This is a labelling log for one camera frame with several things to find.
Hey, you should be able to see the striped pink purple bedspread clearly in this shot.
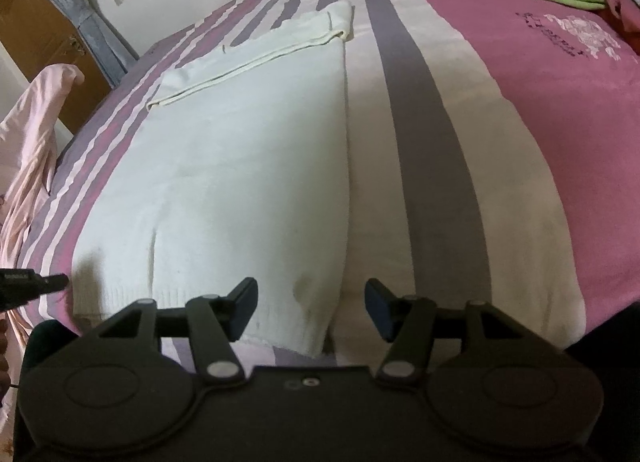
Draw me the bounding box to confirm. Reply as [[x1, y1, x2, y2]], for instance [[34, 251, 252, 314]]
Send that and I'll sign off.
[[11, 0, 639, 364]]

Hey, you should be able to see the grey blue curtain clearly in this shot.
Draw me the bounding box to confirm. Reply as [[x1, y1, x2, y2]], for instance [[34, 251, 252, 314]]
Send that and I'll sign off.
[[49, 0, 137, 88]]

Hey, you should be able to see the white knit sweater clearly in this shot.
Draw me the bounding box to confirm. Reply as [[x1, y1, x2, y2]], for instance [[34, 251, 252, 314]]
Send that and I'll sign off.
[[72, 1, 354, 356]]

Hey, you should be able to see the brown wooden wardrobe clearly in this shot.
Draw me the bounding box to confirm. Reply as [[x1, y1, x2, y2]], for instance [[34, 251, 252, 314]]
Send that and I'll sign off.
[[1, 0, 111, 133]]

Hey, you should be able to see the pale pink blanket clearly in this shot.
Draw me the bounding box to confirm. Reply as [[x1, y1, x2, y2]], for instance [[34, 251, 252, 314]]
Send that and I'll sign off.
[[0, 62, 87, 443]]

